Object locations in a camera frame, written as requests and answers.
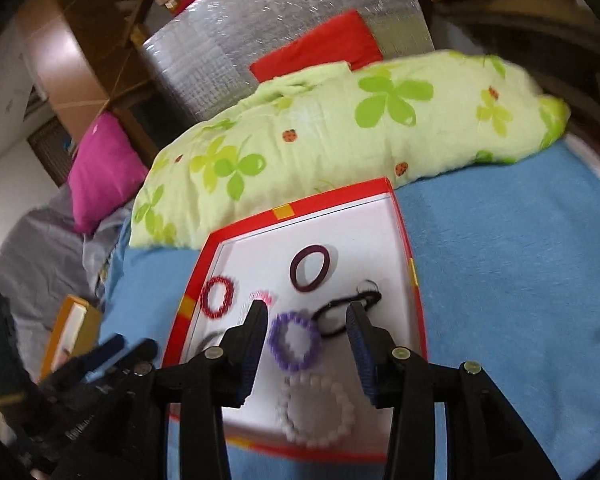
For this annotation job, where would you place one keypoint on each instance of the wooden chair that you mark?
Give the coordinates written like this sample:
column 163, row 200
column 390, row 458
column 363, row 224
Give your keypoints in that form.
column 145, row 20

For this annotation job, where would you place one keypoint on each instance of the silver foil panel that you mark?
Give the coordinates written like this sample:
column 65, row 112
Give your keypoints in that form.
column 260, row 35

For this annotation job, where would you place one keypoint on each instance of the grey blanket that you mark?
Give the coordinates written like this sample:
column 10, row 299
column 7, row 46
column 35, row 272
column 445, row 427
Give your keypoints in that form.
column 40, row 260

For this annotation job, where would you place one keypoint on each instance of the red cushion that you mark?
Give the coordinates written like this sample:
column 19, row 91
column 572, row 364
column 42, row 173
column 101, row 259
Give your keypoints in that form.
column 325, row 50

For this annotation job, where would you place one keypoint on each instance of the blue blanket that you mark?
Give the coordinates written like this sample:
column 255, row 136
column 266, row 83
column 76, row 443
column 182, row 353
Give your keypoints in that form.
column 505, row 285

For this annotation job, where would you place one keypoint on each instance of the magenta pillow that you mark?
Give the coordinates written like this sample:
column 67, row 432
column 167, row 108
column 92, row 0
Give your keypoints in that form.
column 105, row 175

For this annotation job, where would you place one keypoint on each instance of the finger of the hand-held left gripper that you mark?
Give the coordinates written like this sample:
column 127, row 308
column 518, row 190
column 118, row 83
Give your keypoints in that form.
column 102, row 350
column 137, row 352

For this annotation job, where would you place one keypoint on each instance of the dark wicker basket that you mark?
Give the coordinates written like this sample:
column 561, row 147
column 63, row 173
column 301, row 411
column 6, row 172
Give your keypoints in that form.
column 52, row 150

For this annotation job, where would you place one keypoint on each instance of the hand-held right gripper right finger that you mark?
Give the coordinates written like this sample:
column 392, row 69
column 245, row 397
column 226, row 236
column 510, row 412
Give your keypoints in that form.
column 358, row 355

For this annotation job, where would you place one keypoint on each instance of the silver bangle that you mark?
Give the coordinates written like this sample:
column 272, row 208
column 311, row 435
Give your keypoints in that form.
column 207, row 342

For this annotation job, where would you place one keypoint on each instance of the brown cardboard sheet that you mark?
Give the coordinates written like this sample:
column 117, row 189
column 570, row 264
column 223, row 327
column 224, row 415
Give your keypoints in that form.
column 75, row 45

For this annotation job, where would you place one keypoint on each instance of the green floral pillow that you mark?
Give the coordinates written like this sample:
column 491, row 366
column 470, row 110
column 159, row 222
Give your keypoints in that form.
column 330, row 140

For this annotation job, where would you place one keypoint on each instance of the orange cardboard box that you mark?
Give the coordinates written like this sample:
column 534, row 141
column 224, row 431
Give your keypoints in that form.
column 72, row 325

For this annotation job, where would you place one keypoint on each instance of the red cardboard box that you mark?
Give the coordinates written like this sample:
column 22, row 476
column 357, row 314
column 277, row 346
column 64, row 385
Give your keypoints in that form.
column 360, row 240

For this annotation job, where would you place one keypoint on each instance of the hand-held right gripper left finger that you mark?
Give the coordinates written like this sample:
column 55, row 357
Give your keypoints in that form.
column 252, row 355

